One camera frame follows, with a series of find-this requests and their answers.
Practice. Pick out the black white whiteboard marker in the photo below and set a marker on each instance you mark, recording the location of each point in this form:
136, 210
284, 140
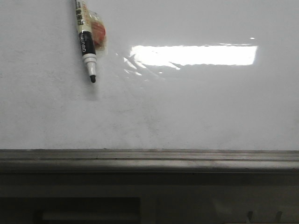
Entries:
85, 36

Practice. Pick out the grey aluminium whiteboard frame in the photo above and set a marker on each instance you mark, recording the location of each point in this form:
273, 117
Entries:
148, 160

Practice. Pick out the red magnet taped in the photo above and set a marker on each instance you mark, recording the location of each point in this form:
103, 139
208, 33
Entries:
95, 25

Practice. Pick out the white whiteboard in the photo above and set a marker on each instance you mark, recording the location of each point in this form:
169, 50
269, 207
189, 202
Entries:
175, 74

